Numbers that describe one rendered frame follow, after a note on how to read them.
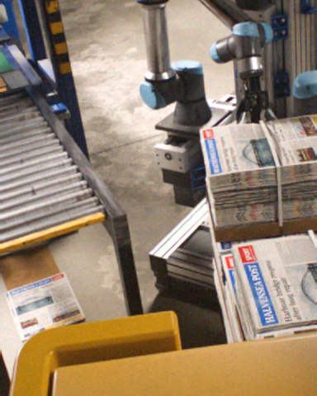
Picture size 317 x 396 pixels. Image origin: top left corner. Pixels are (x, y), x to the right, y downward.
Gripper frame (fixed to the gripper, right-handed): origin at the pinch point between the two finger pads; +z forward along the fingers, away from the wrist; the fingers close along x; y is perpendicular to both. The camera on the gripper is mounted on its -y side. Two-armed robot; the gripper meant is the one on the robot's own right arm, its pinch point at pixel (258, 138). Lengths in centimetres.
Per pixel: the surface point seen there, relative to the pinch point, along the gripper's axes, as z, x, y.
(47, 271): 46, -93, -120
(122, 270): 37, -49, -17
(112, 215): 18, -49, -7
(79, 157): -3, -61, -45
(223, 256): 32.1, -17.6, 23.6
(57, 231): 20, -66, 1
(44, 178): 3, -74, -35
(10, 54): -69, -104, -162
